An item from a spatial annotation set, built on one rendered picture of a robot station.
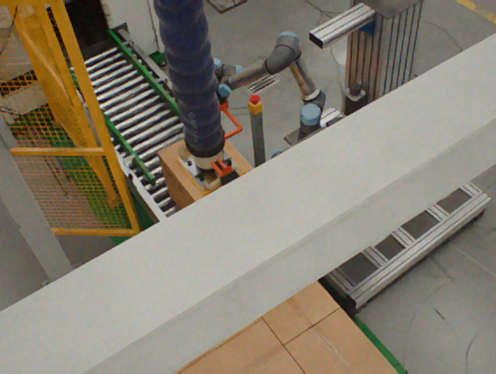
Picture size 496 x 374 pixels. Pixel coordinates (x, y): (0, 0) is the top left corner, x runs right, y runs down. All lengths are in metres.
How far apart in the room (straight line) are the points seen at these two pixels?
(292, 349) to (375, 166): 2.97
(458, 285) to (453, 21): 2.82
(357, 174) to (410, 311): 3.73
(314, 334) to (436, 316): 1.04
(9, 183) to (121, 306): 3.14
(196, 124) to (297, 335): 1.28
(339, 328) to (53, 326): 3.12
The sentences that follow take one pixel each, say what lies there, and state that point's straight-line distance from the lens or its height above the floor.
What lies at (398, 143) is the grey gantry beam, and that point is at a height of 3.32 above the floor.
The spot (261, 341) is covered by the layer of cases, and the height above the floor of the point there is 0.54.
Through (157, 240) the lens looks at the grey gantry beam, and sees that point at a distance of 0.64.
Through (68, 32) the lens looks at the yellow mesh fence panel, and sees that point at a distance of 3.37.
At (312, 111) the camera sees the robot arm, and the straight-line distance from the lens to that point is 3.64.
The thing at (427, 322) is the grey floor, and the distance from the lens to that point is 4.36.
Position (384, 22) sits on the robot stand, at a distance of 3.04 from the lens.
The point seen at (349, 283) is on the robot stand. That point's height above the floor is 0.21.
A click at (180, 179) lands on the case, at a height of 0.95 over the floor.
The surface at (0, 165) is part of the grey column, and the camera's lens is 3.62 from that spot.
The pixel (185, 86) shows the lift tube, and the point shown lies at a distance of 3.21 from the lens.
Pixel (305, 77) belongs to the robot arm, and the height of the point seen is 1.41.
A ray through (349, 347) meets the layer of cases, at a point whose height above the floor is 0.54.
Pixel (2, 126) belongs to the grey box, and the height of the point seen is 1.63.
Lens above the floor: 3.84
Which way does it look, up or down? 52 degrees down
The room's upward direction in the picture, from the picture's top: 6 degrees counter-clockwise
